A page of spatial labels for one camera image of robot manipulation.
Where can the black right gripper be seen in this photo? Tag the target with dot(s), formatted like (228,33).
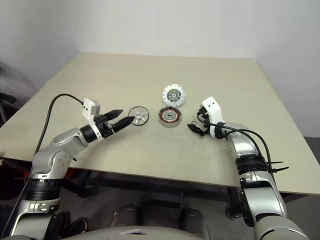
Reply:
(203,122)

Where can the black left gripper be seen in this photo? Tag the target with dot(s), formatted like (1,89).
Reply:
(106,127)

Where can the silver spoked motor cap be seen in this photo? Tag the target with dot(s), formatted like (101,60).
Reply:
(139,115)

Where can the motor stator with copper windings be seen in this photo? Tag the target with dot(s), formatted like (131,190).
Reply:
(170,117)

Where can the white round motor circuit cover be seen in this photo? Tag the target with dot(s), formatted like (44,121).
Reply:
(173,95)

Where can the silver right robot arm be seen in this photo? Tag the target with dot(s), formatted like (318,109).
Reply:
(257,190)

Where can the dark rounded shape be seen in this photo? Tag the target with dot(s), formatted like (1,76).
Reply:
(196,218)
(123,213)

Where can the red object under table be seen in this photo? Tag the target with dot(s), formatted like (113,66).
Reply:
(27,173)

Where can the grey robot torso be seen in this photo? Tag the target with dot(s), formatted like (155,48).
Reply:
(135,231)

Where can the black shoe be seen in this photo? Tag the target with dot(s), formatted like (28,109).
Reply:
(61,222)
(79,225)

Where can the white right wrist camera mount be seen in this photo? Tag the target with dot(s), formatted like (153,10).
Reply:
(213,110)

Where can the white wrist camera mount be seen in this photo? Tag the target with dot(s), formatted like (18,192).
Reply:
(213,110)
(89,108)

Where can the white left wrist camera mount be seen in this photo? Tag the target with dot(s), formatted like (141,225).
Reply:
(89,108)

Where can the black table frame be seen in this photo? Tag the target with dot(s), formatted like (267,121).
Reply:
(150,185)

